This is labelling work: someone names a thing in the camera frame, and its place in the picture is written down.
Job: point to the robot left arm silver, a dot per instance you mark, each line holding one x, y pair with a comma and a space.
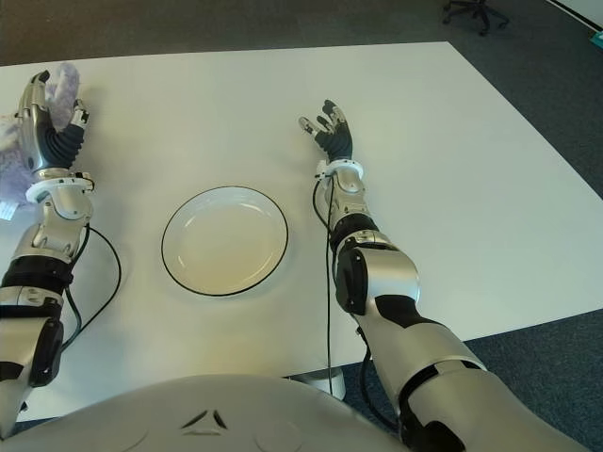
42, 263

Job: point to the purple plush bunny doll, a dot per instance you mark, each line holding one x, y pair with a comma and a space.
14, 165

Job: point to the white table leg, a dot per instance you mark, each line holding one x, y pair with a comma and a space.
330, 376

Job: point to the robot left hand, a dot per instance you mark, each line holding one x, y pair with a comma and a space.
52, 146

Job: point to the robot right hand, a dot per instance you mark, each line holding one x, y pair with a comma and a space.
338, 141

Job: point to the silver robot torso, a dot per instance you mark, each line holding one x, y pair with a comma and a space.
198, 414

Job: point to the teal box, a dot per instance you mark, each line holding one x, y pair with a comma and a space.
597, 42

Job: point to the black office chair base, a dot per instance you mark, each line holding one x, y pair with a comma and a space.
476, 11

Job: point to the white plate black rim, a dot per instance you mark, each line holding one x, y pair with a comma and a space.
225, 241

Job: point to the robot right arm silver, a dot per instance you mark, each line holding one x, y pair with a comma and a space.
414, 301

